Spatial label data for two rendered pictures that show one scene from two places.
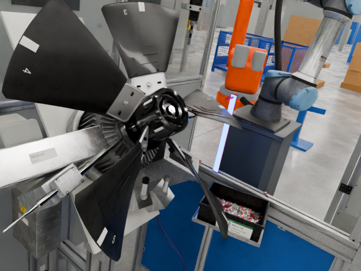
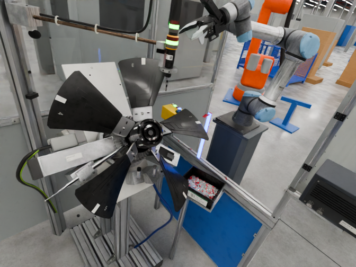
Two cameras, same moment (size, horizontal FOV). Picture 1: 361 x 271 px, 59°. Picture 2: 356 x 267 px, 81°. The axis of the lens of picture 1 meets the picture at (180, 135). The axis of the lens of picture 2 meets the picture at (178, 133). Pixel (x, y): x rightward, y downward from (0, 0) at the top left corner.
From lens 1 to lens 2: 30 cm
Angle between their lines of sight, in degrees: 13
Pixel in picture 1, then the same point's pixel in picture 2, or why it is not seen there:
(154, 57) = (147, 96)
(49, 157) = (77, 157)
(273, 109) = (246, 117)
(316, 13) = (325, 24)
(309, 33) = not seen: hidden behind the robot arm
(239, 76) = (251, 76)
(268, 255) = (225, 213)
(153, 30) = (149, 78)
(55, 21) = (75, 85)
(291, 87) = (257, 106)
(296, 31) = not seen: hidden behind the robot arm
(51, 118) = not seen: hidden behind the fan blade
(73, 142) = (93, 148)
